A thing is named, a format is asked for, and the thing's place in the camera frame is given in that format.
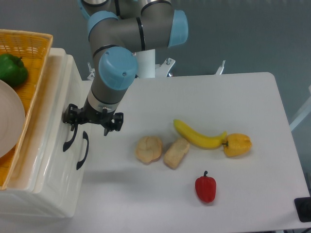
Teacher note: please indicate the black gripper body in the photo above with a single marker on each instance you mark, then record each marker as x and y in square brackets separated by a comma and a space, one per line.
[94, 111]

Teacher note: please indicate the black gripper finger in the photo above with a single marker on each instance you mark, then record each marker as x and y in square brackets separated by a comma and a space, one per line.
[72, 115]
[112, 122]

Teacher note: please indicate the black top drawer handle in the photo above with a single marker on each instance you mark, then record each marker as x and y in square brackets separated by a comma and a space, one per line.
[67, 144]

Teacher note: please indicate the black drawer handle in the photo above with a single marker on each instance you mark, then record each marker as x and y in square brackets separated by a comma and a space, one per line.
[84, 151]
[67, 144]

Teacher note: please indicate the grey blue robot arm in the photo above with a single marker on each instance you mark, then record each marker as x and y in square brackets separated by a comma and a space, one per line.
[116, 30]

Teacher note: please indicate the white drawer cabinet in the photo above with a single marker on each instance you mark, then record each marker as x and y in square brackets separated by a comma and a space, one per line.
[19, 197]

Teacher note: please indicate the round bread roll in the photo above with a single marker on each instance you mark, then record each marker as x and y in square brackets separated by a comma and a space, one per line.
[149, 149]

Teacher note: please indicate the beige round plate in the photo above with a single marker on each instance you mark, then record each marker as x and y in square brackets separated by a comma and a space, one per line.
[12, 117]

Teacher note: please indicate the rectangular bread slice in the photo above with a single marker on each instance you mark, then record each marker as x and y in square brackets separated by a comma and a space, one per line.
[176, 152]

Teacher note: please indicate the green bell pepper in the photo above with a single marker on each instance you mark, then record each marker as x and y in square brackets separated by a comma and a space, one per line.
[12, 70]

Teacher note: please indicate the orange woven basket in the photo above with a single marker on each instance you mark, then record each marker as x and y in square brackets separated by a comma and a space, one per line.
[34, 49]

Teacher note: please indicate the yellow banana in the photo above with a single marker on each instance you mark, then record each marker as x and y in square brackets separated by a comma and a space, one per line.
[198, 139]

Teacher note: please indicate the red bell pepper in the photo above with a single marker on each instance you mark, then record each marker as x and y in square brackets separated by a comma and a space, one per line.
[205, 187]

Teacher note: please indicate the yellow bell pepper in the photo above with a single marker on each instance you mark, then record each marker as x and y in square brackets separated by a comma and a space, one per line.
[236, 144]

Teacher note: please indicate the black device at edge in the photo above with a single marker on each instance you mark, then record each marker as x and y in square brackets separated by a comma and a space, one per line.
[303, 208]

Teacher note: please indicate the black lower drawer handle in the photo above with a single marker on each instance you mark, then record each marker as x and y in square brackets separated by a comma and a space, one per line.
[84, 151]

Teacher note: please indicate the white frame bar right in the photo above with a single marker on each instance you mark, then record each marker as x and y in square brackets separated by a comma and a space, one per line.
[301, 113]

